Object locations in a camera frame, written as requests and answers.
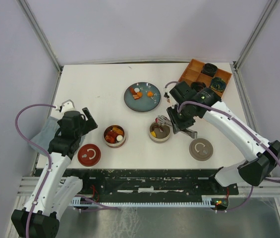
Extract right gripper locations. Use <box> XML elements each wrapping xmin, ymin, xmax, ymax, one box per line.
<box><xmin>166</xmin><ymin>103</ymin><xmax>195</xmax><ymax>134</ymax></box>

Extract metal tongs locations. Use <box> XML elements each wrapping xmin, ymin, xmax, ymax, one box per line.
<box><xmin>162</xmin><ymin>115</ymin><xmax>198</xmax><ymax>139</ymax></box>

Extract red pepper piece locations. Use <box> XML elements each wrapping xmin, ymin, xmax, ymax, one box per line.
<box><xmin>105</xmin><ymin>131</ymin><xmax>118</xmax><ymax>144</ymax></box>

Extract fried chicken piece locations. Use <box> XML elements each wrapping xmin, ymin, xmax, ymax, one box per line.
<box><xmin>112</xmin><ymin>126</ymin><xmax>124</xmax><ymax>135</ymax></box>

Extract red steel lunch bowl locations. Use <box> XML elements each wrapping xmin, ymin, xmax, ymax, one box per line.
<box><xmin>103</xmin><ymin>124</ymin><xmax>127</xmax><ymax>148</ymax></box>

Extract beige lunch box bowl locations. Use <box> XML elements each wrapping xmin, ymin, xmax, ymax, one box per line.
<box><xmin>149</xmin><ymin>122</ymin><xmax>171</xmax><ymax>143</ymax></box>

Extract white rice ball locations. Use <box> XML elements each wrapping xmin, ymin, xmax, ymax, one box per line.
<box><xmin>116</xmin><ymin>135</ymin><xmax>123</xmax><ymax>142</ymax></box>

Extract wooden compartment tray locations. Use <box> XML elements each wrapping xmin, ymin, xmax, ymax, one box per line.
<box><xmin>178</xmin><ymin>59</ymin><xmax>232</xmax><ymax>97</ymax></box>

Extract blue ceramic food plate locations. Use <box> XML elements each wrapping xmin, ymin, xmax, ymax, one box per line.
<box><xmin>123</xmin><ymin>82</ymin><xmax>161</xmax><ymax>113</ymax></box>

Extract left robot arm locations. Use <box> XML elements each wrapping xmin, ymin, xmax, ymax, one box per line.
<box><xmin>11</xmin><ymin>105</ymin><xmax>98</xmax><ymax>238</ymax></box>

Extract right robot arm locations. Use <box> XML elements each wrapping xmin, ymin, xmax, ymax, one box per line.
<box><xmin>164</xmin><ymin>82</ymin><xmax>280</xmax><ymax>194</ymax></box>

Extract red lunch box lid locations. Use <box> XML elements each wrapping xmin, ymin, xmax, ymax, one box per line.
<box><xmin>77</xmin><ymin>144</ymin><xmax>101</xmax><ymax>167</ymax></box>

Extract beige lunch box lid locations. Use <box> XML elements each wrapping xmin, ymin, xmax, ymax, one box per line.
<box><xmin>189</xmin><ymin>138</ymin><xmax>214</xmax><ymax>162</ymax></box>

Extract orange black rolled napkin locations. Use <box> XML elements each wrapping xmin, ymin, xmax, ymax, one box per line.
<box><xmin>190</xmin><ymin>81</ymin><xmax>207</xmax><ymax>92</ymax></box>

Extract green rolled napkin right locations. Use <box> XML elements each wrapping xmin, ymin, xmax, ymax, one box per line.
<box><xmin>210</xmin><ymin>77</ymin><xmax>226</xmax><ymax>93</ymax></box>

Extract light blue cloth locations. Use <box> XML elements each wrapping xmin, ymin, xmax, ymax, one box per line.
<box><xmin>28</xmin><ymin>116</ymin><xmax>87</xmax><ymax>153</ymax></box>

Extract dark rolled napkin top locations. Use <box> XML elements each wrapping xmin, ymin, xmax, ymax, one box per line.
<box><xmin>201</xmin><ymin>63</ymin><xmax>218</xmax><ymax>77</ymax></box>

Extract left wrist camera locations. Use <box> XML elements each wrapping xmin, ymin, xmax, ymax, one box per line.
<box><xmin>55</xmin><ymin>99</ymin><xmax>76</xmax><ymax>116</ymax></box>

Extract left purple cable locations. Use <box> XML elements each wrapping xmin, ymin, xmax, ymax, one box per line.
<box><xmin>14</xmin><ymin>104</ymin><xmax>60</xmax><ymax>238</ymax></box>

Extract purple cable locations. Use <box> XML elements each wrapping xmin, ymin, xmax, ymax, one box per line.
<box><xmin>14</xmin><ymin>104</ymin><xmax>60</xmax><ymax>238</ymax></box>
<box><xmin>164</xmin><ymin>80</ymin><xmax>280</xmax><ymax>213</ymax></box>

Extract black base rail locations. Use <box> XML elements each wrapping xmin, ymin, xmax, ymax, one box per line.
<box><xmin>62</xmin><ymin>169</ymin><xmax>239</xmax><ymax>203</ymax></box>

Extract white cable duct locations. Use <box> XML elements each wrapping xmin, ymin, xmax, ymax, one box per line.
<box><xmin>72</xmin><ymin>195</ymin><xmax>220</xmax><ymax>207</ymax></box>

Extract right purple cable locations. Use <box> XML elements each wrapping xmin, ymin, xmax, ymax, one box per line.
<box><xmin>164</xmin><ymin>80</ymin><xmax>280</xmax><ymax>213</ymax></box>

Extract left aluminium frame post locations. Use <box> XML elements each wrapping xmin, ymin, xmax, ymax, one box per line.
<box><xmin>16</xmin><ymin>0</ymin><xmax>62</xmax><ymax>72</ymax></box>

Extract aluminium frame post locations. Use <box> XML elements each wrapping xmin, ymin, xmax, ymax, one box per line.
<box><xmin>16</xmin><ymin>0</ymin><xmax>62</xmax><ymax>72</ymax></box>
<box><xmin>233</xmin><ymin>0</ymin><xmax>279</xmax><ymax>71</ymax></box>

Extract right aluminium frame post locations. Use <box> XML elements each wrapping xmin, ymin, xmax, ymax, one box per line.
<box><xmin>233</xmin><ymin>0</ymin><xmax>279</xmax><ymax>71</ymax></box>

